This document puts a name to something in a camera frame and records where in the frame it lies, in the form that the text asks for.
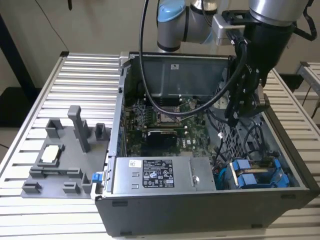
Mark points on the silver CPU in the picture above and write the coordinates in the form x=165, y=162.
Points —
x=51, y=153

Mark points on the hard disk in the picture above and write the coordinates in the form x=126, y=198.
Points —
x=242, y=166

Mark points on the CPU socket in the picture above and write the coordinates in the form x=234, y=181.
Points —
x=166, y=117

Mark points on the blue case latch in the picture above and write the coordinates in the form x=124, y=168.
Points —
x=96, y=178

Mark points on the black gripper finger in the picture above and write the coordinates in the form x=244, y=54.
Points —
x=263, y=100
x=232, y=110

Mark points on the open black PC case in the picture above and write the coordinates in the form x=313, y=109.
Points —
x=175, y=215

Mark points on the locking lever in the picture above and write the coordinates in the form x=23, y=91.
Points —
x=186, y=118

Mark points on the metal side table frame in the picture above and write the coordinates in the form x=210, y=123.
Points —
x=310, y=75

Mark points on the black desk stand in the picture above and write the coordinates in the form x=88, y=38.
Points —
x=15, y=107

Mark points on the silver power supply unit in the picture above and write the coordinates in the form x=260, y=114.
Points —
x=125, y=175

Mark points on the empty blue disk carrier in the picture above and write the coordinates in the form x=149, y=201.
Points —
x=247, y=180

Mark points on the grey parts rack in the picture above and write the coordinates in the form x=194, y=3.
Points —
x=72, y=175

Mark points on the perforated metal disk bay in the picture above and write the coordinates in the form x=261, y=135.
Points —
x=228, y=142

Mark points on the black graphics card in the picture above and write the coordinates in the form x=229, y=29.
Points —
x=162, y=140

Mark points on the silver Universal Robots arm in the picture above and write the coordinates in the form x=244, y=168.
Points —
x=172, y=27

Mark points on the green motherboard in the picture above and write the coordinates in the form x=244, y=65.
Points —
x=197, y=140

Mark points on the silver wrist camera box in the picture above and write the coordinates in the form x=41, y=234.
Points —
x=221, y=27

